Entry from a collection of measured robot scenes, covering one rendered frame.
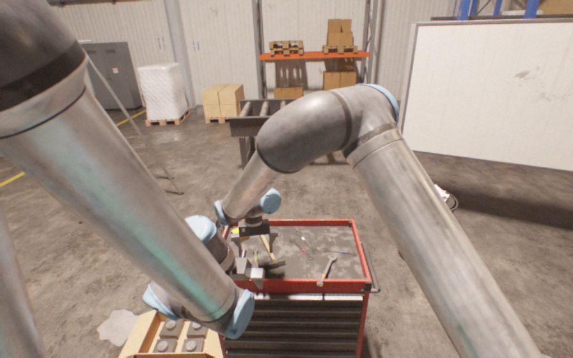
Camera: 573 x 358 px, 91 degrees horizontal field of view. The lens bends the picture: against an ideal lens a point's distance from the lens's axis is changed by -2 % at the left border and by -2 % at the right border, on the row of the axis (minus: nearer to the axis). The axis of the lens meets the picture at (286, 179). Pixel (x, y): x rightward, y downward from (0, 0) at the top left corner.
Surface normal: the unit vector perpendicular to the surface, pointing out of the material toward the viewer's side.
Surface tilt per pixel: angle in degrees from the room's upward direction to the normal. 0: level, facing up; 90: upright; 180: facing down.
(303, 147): 97
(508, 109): 90
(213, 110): 90
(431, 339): 0
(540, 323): 0
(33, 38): 76
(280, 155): 98
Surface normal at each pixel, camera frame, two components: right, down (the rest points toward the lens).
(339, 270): -0.04, -0.89
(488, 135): -0.45, 0.42
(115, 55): -0.05, 0.45
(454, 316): -0.74, 0.17
